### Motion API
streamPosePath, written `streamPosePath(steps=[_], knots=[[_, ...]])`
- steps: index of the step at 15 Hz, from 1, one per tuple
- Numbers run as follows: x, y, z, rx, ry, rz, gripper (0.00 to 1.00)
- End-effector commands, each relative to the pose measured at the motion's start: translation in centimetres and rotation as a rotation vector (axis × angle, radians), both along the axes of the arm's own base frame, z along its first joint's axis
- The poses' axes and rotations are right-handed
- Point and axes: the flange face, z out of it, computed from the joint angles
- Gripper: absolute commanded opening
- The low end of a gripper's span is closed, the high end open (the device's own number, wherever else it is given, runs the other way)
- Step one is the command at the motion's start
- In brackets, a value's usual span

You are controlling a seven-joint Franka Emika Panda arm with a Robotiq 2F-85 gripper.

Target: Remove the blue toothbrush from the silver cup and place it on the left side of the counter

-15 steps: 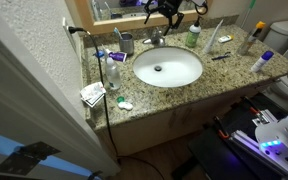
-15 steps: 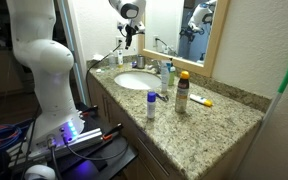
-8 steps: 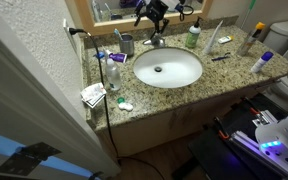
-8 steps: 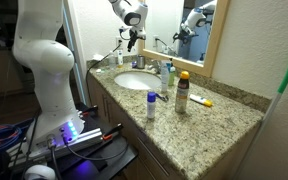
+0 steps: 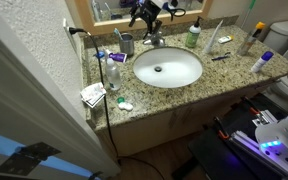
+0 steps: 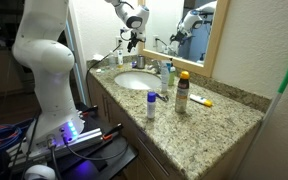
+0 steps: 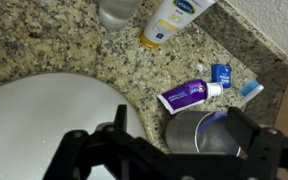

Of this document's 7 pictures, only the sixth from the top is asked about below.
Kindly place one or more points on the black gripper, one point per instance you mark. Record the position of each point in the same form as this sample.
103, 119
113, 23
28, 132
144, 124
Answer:
135, 36

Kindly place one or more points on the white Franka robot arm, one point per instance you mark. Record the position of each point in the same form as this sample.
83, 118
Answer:
44, 53

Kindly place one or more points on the silver metal cup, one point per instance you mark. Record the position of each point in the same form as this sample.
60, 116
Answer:
140, 62

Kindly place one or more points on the white Cetaphil sunscreen tube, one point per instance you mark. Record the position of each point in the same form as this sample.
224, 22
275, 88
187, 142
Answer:
120, 58

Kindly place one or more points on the purple plastic object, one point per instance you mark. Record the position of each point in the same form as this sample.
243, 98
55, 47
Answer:
134, 64

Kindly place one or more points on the clear plastic liquid bottle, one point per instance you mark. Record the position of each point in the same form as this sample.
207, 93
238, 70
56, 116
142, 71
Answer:
112, 60

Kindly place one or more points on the chrome faucet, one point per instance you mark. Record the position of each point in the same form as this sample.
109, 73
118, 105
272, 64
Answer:
155, 66

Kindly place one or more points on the white oval sink basin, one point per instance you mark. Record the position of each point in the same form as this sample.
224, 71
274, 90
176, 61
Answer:
137, 80

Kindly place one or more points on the white contact lens case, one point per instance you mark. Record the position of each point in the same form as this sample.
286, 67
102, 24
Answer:
99, 70

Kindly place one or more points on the green plastic bottle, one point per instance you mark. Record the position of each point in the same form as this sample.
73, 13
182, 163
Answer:
172, 77

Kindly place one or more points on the blue disposable razor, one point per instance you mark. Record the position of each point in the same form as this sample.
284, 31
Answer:
162, 97

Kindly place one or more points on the white can with blue cap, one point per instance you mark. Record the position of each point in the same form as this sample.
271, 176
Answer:
151, 106

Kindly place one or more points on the spray can with orange cap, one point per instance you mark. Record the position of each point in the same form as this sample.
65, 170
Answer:
182, 95

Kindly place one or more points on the red and black clamp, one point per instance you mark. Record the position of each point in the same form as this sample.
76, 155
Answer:
90, 110
114, 130

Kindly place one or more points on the white sunscreen stick orange cap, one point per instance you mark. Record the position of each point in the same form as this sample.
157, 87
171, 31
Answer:
200, 99

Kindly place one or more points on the brown wooden vanity cabinet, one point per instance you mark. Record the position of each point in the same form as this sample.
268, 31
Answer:
124, 133

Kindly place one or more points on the black robot cart top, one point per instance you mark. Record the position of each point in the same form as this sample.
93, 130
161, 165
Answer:
107, 156

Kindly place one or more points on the white round dome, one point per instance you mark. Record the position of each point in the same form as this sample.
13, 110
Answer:
39, 173

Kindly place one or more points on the white wall outlet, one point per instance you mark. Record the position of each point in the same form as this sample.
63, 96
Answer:
118, 40

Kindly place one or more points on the white door frame trim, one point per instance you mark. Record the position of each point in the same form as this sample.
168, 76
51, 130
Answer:
77, 60

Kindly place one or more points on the wood framed wall mirror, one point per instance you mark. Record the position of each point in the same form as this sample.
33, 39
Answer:
214, 36

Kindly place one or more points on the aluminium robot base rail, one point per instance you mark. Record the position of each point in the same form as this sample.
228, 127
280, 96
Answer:
84, 140

